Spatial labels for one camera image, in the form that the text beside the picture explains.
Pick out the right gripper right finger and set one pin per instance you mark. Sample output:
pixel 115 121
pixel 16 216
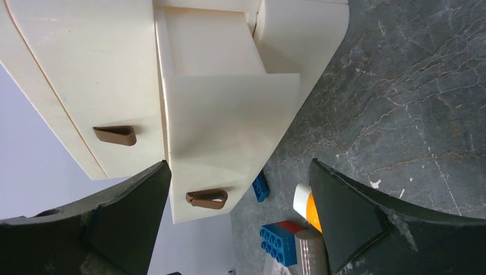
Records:
pixel 369 232

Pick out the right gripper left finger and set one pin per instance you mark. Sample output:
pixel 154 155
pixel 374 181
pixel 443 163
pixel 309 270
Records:
pixel 112 231

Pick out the white three-drawer organizer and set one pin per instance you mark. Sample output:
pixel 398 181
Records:
pixel 211 87

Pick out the beige foundation bottle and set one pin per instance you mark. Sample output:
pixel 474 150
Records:
pixel 311 253

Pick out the orange cream tube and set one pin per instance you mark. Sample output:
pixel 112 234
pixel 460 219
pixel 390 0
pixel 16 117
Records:
pixel 304 205

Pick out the blue red duplo brick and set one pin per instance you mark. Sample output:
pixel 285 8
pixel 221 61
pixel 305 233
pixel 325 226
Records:
pixel 278 240

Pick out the blue flat brick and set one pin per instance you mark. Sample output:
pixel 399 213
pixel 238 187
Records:
pixel 260 187

